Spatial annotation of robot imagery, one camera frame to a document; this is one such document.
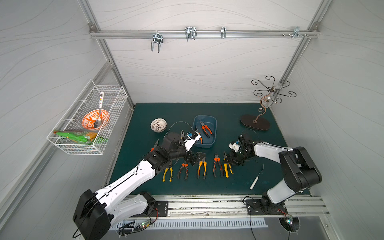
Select double prong metal hook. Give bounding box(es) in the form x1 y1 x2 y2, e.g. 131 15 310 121
151 33 164 53

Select loop metal hook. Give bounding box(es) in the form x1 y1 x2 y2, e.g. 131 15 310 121
185 27 197 42

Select white handled spoon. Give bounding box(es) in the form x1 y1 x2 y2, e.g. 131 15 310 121
94 92 104 129

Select orange yellow combination pliers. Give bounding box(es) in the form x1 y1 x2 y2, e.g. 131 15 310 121
197 152 207 180

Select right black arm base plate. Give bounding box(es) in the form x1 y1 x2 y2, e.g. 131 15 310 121
243 199 288 217

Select white handled small tool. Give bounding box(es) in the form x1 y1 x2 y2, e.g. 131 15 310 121
250 164 265 190

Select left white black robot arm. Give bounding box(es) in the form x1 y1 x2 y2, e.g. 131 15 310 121
73 131 201 240

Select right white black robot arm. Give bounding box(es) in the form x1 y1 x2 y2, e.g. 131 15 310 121
224 134 323 210

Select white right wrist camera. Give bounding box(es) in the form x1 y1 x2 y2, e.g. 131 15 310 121
229 141 242 153

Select green snack packet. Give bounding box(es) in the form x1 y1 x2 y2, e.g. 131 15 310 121
53 130 109 145

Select orange handled pliers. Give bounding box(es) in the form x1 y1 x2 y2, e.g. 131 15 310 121
150 139 159 152

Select orange black cutter pliers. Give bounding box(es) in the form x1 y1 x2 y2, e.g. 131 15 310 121
213 154 224 178

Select blue plastic storage box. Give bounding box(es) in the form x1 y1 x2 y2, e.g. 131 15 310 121
193 115 217 149

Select brown metal jewelry stand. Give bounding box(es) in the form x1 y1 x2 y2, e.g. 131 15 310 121
240 75 297 131

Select right metal bracket hook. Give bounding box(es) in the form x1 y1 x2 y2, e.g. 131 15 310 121
282 27 309 39

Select small yellow black pliers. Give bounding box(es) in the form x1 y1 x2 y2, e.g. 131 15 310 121
223 152 233 178

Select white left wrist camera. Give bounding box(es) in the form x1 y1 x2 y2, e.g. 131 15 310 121
184 132 200 152

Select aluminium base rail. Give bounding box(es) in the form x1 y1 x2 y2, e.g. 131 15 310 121
83 194 331 221

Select round black floor port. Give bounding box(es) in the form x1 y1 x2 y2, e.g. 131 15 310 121
279 217 300 233

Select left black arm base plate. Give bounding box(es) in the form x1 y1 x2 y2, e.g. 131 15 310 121
132 201 169 218

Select white wire wall basket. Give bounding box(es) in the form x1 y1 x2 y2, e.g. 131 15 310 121
47 80 128 155

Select orange black long nose pliers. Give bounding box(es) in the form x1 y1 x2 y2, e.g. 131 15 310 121
176 162 190 181

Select orange white patterned bowl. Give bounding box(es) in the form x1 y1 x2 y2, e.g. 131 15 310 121
81 109 110 131

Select white round strainer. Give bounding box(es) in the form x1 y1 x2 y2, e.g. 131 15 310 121
150 118 167 133

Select aluminium cross rail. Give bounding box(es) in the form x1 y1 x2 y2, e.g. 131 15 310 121
90 29 320 40

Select white vented cable duct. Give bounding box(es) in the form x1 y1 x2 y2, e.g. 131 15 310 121
109 218 269 231

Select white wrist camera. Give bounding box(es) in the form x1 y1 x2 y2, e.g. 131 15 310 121
184 132 200 152
229 141 242 153

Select small metal hook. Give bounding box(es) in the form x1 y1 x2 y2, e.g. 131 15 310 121
221 27 227 39

